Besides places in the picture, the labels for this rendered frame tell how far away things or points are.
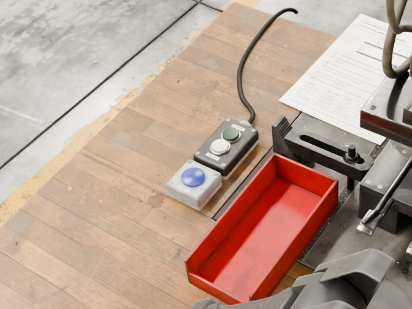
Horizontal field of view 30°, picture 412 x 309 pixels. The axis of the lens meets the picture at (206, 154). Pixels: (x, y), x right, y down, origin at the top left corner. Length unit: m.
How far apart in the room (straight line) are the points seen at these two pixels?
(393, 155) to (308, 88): 0.29
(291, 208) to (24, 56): 2.05
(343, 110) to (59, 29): 1.99
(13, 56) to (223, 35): 1.69
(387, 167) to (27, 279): 0.59
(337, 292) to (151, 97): 0.80
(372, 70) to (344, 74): 0.05
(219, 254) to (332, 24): 1.94
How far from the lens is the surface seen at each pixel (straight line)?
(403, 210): 1.18
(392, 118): 1.06
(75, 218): 1.31
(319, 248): 1.22
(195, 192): 1.26
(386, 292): 0.71
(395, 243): 1.23
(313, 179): 1.25
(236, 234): 1.23
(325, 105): 1.42
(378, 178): 1.19
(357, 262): 0.73
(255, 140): 1.35
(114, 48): 3.07
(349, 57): 1.52
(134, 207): 1.30
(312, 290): 0.77
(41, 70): 3.06
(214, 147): 1.31
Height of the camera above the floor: 1.89
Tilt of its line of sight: 47 degrees down
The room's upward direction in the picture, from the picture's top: 10 degrees counter-clockwise
